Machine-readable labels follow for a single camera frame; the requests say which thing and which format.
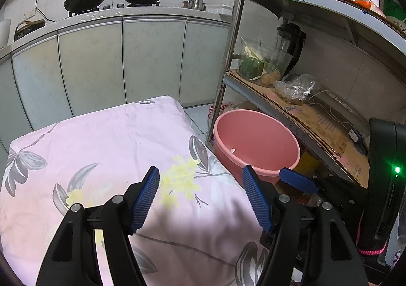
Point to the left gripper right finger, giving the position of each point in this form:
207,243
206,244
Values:
312,240

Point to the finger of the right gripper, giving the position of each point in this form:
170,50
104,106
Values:
298,181

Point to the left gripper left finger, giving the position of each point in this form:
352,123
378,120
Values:
71,258

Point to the kitchen counter cabinets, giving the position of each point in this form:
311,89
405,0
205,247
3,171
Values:
108,58

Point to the pink plastic bucket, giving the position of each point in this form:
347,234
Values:
248,137

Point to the metal storage rack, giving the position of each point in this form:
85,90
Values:
358,59

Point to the clear bag on shelf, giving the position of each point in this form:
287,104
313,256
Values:
298,89

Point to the green melon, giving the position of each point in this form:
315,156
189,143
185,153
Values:
251,68

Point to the clear bag of vegetables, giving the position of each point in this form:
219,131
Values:
275,61

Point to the black blender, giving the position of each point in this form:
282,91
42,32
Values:
290,40

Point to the white tray on counter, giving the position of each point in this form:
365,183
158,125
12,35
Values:
220,9

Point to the steel kettle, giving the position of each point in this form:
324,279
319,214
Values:
199,5

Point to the black electric griddle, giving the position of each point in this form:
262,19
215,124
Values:
27,27

